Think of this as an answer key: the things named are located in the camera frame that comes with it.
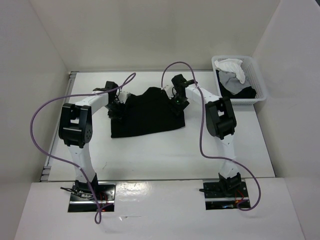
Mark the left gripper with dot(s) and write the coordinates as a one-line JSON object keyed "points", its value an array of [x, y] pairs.
{"points": [[119, 115]]}

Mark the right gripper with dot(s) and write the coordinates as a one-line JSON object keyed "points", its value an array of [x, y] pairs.
{"points": [[178, 108]]}

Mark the black tank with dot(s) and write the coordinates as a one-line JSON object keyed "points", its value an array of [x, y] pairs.
{"points": [[145, 114], [247, 93]]}

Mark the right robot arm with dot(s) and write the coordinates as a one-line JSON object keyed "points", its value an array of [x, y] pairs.
{"points": [[218, 118]]}

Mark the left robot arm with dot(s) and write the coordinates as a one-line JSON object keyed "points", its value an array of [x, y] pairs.
{"points": [[76, 130]]}

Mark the grey tank top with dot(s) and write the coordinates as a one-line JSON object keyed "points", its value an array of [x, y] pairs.
{"points": [[231, 83]]}

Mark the white tank top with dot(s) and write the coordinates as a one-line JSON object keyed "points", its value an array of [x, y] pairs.
{"points": [[232, 65]]}

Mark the black tank top in basket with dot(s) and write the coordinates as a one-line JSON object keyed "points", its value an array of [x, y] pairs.
{"points": [[247, 93]]}

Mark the white plastic laundry basket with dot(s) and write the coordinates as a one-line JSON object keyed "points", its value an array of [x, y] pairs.
{"points": [[252, 71]]}

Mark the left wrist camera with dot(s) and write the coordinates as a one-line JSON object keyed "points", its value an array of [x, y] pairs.
{"points": [[123, 96]]}

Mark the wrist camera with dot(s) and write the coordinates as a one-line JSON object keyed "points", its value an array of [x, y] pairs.
{"points": [[168, 89], [123, 96]]}

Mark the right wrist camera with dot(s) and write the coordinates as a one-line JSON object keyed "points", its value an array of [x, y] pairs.
{"points": [[168, 89]]}

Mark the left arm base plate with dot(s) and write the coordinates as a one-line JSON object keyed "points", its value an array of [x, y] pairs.
{"points": [[82, 201]]}

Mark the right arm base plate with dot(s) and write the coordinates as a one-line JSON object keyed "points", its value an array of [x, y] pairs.
{"points": [[216, 199]]}

